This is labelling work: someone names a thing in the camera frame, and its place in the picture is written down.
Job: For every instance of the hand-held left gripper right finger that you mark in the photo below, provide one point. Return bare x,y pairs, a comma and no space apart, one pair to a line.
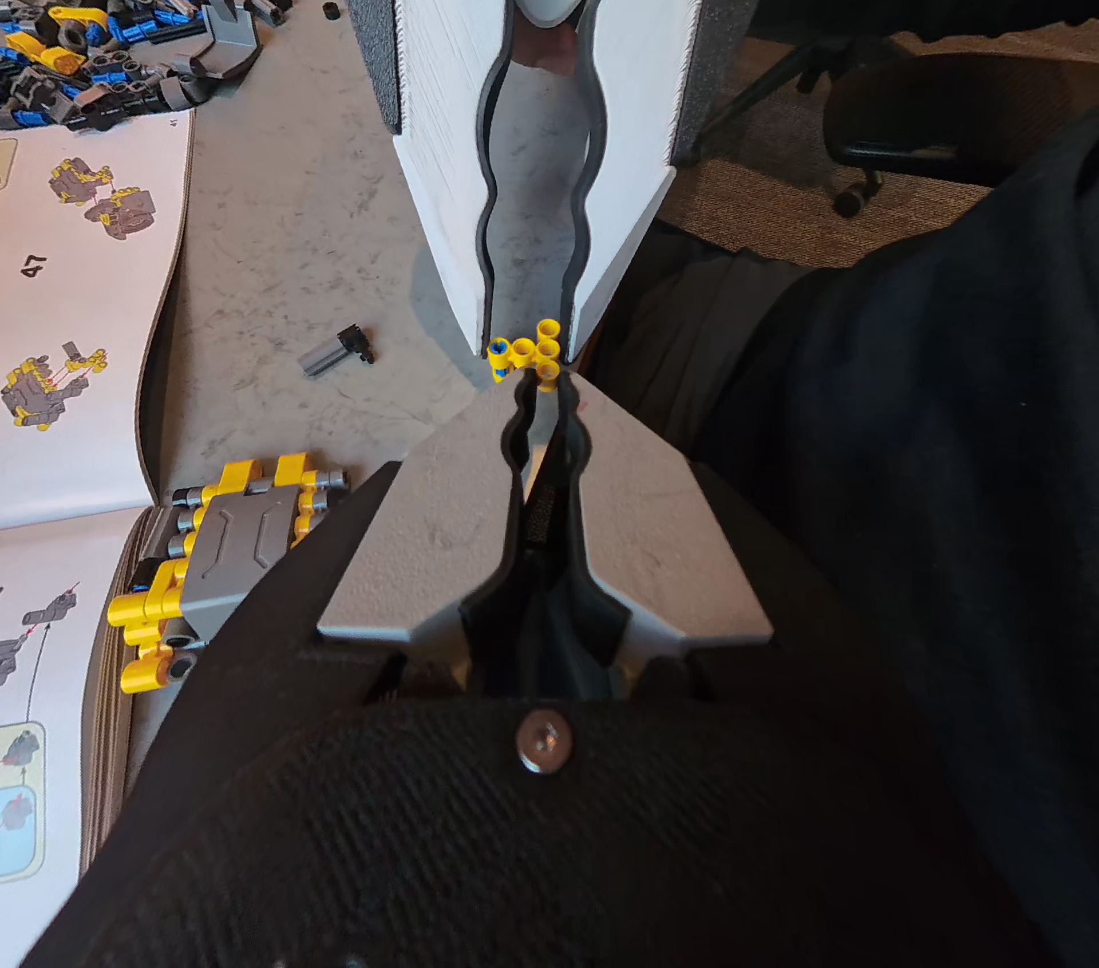
661,547

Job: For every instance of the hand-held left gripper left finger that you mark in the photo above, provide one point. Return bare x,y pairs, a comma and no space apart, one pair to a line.
429,547

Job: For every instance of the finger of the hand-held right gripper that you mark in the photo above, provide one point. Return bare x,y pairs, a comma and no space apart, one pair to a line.
438,83
640,83

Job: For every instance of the yellow brick beam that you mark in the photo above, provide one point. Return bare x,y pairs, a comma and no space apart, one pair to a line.
506,360

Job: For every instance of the blue brick pin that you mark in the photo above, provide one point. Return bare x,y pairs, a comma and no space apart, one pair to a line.
495,351

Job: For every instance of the yellow three-hole connector brick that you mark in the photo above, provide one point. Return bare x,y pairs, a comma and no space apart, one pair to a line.
537,360

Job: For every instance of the grey desk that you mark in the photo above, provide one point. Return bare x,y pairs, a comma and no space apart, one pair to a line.
300,212

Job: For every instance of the person's right hand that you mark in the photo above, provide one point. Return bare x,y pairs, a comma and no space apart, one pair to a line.
549,51

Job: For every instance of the yellow grey brick assembly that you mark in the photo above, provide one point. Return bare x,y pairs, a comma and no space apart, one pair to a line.
236,547

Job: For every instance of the black grey pin connector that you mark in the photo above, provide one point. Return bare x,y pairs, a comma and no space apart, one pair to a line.
322,360

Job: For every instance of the person's body in black clothing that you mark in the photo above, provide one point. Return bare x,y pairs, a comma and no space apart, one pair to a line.
901,470

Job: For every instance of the black office chair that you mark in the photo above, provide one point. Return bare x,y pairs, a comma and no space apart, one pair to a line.
901,118

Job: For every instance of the open instruction booklet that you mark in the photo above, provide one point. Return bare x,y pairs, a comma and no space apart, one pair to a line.
86,384

